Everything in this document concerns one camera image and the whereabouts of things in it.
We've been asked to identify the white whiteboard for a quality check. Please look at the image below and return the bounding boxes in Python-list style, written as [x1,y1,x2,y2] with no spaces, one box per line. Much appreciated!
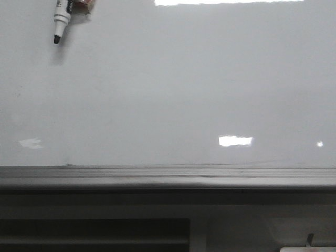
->
[1,1,335,167]

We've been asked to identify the white object at bottom edge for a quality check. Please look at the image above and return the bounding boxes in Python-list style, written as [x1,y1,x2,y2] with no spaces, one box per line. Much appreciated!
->
[280,233,335,252]

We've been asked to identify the grey whiteboard marker tray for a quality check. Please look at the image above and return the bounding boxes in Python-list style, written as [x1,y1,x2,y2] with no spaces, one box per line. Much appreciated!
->
[1,165,335,191]

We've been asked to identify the white black dry-erase marker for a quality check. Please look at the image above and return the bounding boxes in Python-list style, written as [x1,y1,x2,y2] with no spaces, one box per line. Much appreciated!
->
[54,0,74,44]

